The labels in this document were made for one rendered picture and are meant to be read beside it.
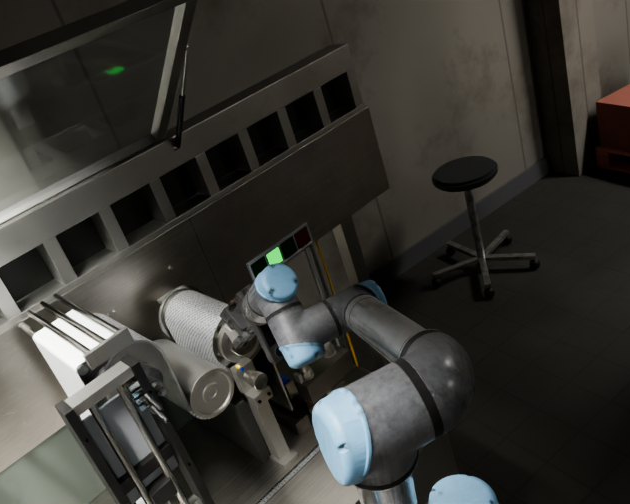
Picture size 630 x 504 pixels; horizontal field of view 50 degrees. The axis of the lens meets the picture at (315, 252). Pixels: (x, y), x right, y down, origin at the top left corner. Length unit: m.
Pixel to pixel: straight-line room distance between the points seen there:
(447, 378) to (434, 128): 3.18
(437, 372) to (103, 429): 0.69
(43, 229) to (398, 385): 1.04
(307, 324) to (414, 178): 2.78
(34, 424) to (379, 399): 1.11
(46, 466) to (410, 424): 1.18
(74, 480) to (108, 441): 0.57
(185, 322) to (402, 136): 2.41
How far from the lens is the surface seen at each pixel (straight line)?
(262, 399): 1.62
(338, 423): 0.87
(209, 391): 1.61
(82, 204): 1.71
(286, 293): 1.24
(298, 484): 1.71
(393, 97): 3.78
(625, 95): 4.70
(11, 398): 1.77
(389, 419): 0.87
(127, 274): 1.79
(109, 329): 1.45
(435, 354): 0.92
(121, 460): 1.40
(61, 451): 1.88
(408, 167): 3.91
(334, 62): 2.15
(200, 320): 1.64
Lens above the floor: 2.10
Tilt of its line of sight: 27 degrees down
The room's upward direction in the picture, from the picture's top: 19 degrees counter-clockwise
